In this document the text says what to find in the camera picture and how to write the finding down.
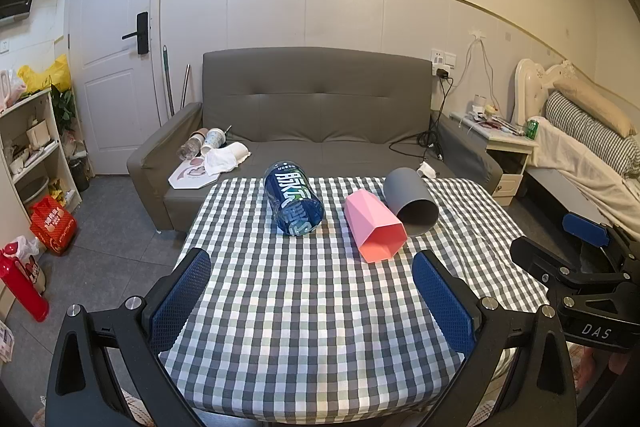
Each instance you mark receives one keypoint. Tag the white wall socket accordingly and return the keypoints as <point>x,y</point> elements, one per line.
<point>4,46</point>

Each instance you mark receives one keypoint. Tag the red shopping bag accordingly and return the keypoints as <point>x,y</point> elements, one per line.
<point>52,227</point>

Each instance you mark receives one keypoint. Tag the printed paper cup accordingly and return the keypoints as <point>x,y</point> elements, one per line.
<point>212,141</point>

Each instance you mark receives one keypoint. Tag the red cylinder bottle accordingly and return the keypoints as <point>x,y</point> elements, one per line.
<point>25,289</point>

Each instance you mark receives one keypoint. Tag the bed with striped pillow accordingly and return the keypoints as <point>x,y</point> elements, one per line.
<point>575,172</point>

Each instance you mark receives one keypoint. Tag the pink faceted cup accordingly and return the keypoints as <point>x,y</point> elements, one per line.
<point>375,227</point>

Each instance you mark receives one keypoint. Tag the green plant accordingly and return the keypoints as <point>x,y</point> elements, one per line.
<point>65,109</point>

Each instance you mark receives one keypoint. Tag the person's right hand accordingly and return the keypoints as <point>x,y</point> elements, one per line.
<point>584,372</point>

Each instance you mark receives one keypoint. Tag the white charger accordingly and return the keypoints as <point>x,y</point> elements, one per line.
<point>426,170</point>

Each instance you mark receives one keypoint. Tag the grey cup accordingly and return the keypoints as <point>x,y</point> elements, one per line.
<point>407,199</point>

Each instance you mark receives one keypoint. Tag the gingham pillow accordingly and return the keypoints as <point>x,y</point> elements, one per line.
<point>585,132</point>

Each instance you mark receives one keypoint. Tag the white nightstand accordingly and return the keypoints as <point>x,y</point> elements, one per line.
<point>510,157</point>

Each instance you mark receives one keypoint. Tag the blue labelled plastic bottle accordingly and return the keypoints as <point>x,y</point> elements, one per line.
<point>292,199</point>

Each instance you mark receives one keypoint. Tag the checkered tablecloth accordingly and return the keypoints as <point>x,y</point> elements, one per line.
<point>310,317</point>

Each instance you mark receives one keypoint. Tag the grey sofa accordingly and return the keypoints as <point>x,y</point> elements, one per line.
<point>300,107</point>

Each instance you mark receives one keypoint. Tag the beige pillow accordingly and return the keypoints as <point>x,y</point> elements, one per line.
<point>590,104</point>

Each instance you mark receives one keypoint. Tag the silver pole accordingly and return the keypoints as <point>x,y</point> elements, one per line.
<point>186,84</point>

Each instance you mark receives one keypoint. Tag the white door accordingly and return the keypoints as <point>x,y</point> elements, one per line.
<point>115,107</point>

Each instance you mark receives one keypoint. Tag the small white cup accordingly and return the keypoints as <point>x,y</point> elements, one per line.
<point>481,100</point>

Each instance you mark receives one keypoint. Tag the pink white paper bag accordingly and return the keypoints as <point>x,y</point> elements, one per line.
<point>187,177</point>

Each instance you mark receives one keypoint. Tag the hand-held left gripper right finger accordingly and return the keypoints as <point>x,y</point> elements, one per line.
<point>442,302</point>

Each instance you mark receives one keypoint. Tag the white shelf unit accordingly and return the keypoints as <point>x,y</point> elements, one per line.
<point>47,107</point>

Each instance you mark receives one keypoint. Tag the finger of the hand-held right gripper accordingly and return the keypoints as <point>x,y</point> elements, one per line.
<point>542,259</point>
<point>584,229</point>

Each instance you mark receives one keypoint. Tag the black trash bin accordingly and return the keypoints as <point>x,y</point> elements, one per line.
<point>78,174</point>

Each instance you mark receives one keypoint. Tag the white wall outlet panel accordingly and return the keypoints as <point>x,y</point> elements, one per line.
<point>444,58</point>

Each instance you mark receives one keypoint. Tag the white bed headboard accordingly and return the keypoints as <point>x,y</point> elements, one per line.
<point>527,82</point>

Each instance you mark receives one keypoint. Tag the green can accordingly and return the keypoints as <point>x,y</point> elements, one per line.
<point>532,130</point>

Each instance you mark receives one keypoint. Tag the black plug adapter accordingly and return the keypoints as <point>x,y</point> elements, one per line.
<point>442,73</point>

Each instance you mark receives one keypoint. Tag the yellow plastic bag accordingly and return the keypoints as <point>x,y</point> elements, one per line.
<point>50,77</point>

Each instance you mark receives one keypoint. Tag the white plastic bag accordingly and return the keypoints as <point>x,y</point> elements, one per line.
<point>30,257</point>

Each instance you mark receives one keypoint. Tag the black door lock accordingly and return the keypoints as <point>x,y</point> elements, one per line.
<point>142,32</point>

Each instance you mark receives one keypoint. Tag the grey bed frame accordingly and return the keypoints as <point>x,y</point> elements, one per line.
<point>555,189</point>

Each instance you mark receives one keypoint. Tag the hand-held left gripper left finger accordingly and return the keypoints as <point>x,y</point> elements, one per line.
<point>180,302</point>

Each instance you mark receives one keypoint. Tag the white cloth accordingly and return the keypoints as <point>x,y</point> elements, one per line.
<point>222,159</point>

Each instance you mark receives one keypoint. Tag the clear plastic bottle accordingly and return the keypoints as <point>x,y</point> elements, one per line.
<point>191,146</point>

